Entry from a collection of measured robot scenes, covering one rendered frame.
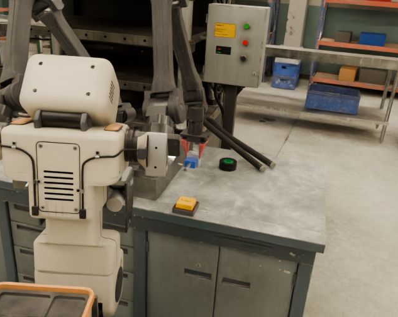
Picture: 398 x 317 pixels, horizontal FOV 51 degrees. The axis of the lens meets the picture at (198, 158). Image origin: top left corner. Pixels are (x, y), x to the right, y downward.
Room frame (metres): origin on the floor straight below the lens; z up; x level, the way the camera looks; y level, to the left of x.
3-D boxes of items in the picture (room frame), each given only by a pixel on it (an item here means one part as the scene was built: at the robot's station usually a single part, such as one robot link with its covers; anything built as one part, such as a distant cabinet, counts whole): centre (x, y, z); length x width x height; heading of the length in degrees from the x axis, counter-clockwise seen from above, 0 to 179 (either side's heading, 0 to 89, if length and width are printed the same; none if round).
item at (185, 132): (1.48, 0.02, 1.06); 0.10 x 0.07 x 0.07; 76
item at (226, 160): (1.72, -0.13, 0.82); 0.08 x 0.08 x 0.04
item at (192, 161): (1.44, 0.03, 0.93); 0.13 x 0.05 x 0.05; 165
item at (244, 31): (2.27, -0.16, 0.74); 0.31 x 0.22 x 1.47; 76
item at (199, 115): (1.49, 0.02, 1.12); 0.07 x 0.06 x 0.07; 171
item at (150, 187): (1.65, 0.22, 0.87); 0.50 x 0.26 x 0.14; 166
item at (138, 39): (2.64, 0.57, 1.20); 1.29 x 0.83 x 0.19; 76
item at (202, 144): (1.48, 0.01, 0.99); 0.07 x 0.07 x 0.09; 76
